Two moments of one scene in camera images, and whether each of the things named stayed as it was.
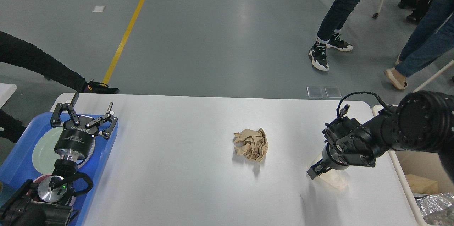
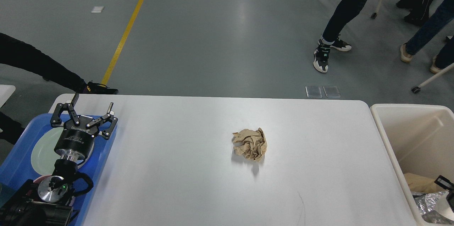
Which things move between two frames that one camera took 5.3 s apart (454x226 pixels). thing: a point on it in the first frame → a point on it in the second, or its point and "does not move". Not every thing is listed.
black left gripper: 76,142 does not move
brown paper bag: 422,185 does not move
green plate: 44,158 does not move
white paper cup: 338,178 → 443,208
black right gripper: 331,158 → 445,183
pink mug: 39,179 does not move
